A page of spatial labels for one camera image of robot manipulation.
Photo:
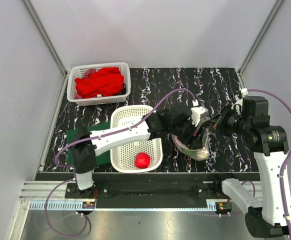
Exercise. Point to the grey pink cloth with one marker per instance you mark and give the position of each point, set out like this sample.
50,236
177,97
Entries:
89,72

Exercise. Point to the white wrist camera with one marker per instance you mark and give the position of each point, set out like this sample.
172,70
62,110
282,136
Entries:
198,112
237,106

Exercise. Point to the white cable duct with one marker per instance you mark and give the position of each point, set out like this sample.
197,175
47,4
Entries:
77,205

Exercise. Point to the large white perforated basket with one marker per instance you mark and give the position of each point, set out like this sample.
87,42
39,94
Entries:
123,157

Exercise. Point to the green cloth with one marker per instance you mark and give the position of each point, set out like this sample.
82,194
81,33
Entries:
102,159

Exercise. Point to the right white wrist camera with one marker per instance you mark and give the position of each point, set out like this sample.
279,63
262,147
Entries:
237,106

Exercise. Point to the red cloth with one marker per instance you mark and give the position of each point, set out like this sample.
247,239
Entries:
106,82

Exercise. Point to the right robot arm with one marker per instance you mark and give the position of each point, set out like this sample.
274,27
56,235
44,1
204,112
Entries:
271,216

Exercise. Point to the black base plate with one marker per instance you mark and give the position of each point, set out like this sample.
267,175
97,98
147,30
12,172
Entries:
152,190

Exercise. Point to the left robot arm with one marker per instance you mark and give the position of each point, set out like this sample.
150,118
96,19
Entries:
185,125

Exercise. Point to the clear zip top bag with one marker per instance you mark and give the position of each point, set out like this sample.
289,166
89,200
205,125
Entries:
179,141

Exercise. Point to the aluminium frame post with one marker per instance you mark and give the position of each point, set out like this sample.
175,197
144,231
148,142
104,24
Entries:
261,34
43,34

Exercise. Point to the right aluminium frame post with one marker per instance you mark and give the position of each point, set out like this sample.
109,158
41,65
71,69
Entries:
261,34

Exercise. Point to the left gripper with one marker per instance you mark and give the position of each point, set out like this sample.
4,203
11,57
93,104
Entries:
195,142

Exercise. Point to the left aluminium frame post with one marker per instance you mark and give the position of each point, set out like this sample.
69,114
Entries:
43,34

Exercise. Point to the small white basket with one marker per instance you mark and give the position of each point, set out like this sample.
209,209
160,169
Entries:
78,71

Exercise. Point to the red fake apple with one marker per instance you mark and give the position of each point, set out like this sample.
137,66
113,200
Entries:
142,160

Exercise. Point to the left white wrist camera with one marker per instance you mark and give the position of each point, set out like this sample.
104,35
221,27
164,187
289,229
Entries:
198,112

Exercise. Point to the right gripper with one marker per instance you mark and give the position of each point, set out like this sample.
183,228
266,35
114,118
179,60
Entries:
213,122

